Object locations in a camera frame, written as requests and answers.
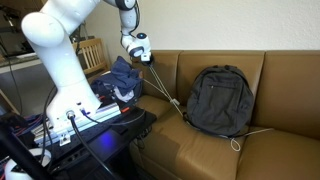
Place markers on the black robot cart table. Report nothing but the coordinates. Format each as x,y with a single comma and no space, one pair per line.
110,140

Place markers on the orange black clamp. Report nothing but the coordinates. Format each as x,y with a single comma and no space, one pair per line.
125,109

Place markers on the blue denim jeans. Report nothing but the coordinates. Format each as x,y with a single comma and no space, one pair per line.
103,87

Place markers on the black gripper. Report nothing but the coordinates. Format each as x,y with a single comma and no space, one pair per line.
147,59

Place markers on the navy blue garment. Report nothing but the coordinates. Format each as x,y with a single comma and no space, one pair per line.
125,75

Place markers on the white round device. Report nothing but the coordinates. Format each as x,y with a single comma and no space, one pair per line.
11,168

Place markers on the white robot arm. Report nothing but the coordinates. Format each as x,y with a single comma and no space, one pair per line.
56,50

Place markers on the black tripod stand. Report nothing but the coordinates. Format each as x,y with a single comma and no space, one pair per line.
20,153

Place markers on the cream white cloth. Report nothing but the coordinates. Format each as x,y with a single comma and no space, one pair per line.
124,95

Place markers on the tan leather couch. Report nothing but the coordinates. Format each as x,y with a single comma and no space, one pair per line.
293,90

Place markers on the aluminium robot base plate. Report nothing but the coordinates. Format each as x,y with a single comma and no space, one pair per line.
106,111

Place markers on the wooden slat chair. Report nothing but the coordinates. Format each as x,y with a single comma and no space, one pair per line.
95,55

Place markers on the wooden desk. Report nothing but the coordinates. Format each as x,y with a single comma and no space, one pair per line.
16,63

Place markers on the grey backpack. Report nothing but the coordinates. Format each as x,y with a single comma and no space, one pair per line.
220,100

